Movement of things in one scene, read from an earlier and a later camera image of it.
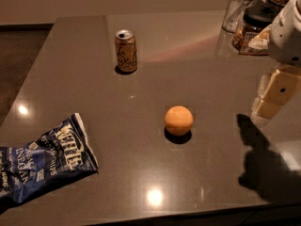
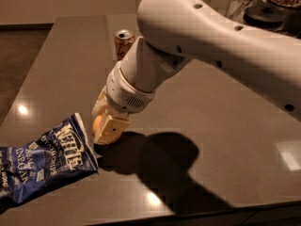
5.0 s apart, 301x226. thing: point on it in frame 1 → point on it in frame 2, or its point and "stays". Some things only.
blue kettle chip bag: x=42 y=163 stays
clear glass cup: x=237 y=5 stays
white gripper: x=288 y=38 → x=123 y=93
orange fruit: x=179 y=121 → x=97 y=122
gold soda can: x=126 y=50 stays
